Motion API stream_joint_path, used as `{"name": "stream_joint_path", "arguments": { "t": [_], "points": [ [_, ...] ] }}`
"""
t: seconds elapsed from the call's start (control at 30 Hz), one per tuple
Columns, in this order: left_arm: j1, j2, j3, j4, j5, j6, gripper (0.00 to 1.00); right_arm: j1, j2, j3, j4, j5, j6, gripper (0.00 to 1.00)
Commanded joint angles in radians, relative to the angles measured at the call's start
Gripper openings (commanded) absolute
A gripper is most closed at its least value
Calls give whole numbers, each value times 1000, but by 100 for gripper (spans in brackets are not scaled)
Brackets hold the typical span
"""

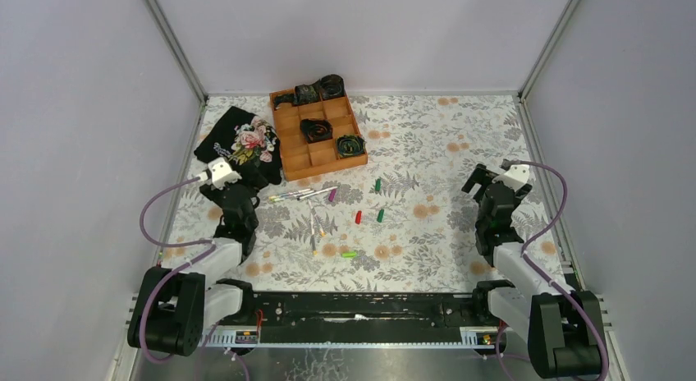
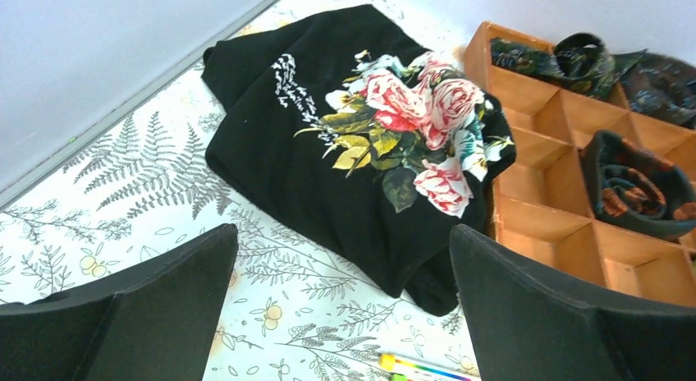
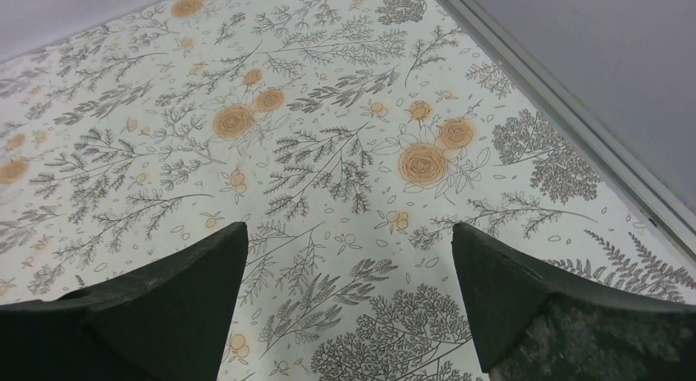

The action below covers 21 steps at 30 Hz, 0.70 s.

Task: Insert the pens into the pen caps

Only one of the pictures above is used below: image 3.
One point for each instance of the floral patterned table cover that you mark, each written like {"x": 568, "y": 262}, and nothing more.
{"x": 349, "y": 135}

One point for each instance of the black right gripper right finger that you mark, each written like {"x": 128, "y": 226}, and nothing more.
{"x": 530, "y": 320}

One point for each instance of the aluminium frame rail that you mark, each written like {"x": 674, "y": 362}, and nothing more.
{"x": 617, "y": 77}

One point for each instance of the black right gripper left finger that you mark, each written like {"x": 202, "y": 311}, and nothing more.
{"x": 167, "y": 320}

